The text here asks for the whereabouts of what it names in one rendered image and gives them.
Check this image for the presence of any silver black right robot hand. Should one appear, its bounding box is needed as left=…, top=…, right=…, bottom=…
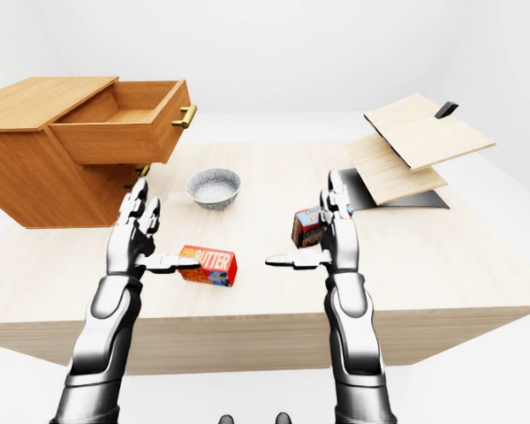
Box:
left=264, top=169, right=360, bottom=277

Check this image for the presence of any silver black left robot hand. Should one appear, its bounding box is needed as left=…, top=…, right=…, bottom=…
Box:
left=106, top=177, right=201, bottom=281

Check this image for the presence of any open wooden drawer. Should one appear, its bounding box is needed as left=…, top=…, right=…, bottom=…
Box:
left=48, top=79, right=193, bottom=166

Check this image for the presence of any wooden cabinet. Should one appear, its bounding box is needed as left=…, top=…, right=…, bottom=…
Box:
left=0, top=76, right=150, bottom=230

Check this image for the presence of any brown chocolate box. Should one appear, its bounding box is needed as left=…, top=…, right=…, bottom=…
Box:
left=291, top=204, right=355, bottom=250

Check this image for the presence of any small pale wooden board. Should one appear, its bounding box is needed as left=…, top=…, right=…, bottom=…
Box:
left=344, top=132, right=450, bottom=208

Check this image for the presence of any red butter box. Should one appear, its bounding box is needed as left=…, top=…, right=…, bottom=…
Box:
left=178, top=244, right=239, bottom=289

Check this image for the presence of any patterned grey white bowl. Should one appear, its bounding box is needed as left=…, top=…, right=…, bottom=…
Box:
left=185, top=167, right=243, bottom=212

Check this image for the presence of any large pale wooden board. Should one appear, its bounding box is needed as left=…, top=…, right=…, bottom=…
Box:
left=363, top=92, right=497, bottom=172

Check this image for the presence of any small black block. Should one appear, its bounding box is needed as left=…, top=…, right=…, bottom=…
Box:
left=434, top=101, right=460, bottom=120

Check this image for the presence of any flat black base plate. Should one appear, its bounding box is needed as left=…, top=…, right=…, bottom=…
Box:
left=337, top=167, right=451, bottom=214

